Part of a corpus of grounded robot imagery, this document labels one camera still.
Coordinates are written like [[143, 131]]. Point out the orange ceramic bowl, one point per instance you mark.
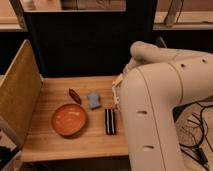
[[68, 119]]

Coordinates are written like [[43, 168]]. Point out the blue sponge block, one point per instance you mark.
[[94, 100]]

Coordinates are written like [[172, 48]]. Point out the black white striped block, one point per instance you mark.
[[110, 124]]

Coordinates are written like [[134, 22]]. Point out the dark red oblong object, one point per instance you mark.
[[75, 96]]

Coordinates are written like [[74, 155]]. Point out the dark right side panel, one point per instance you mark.
[[160, 42]]

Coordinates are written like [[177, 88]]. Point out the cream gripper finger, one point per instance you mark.
[[116, 90]]

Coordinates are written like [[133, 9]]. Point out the wooden left side panel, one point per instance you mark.
[[19, 90]]

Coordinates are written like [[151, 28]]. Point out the black back panel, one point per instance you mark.
[[80, 43]]

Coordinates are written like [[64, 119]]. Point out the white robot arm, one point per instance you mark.
[[153, 83]]

